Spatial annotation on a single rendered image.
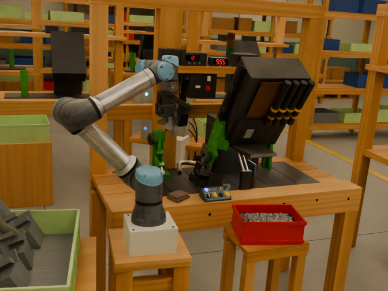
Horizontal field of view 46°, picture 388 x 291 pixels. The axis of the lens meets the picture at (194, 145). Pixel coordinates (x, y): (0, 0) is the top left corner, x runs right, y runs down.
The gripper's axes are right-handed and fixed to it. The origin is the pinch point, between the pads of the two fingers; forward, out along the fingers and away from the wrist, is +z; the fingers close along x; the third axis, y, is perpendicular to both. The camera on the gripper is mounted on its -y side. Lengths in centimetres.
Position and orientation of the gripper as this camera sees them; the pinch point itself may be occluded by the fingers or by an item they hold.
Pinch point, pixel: (171, 133)
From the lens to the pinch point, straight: 214.1
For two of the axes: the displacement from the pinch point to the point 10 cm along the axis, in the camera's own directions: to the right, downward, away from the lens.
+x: 3.7, 2.7, -8.9
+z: -0.6, 9.6, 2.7
